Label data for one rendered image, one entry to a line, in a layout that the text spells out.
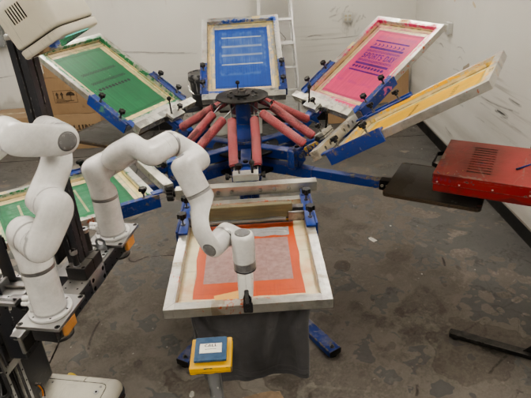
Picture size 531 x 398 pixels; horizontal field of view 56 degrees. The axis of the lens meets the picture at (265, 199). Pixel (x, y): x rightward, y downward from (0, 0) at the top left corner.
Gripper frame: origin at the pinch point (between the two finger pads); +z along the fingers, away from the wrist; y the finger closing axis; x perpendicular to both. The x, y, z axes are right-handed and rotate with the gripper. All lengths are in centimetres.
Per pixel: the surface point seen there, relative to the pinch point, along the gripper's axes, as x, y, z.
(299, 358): 18.0, -7.7, 35.3
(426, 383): 86, -47, 98
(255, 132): 6, -117, -19
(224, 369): -7.8, 25.6, 3.7
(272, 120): 16, -124, -23
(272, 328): 7.9, -7.9, 19.2
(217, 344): -9.8, 17.9, 1.0
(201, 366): -14.7, 24.9, 2.7
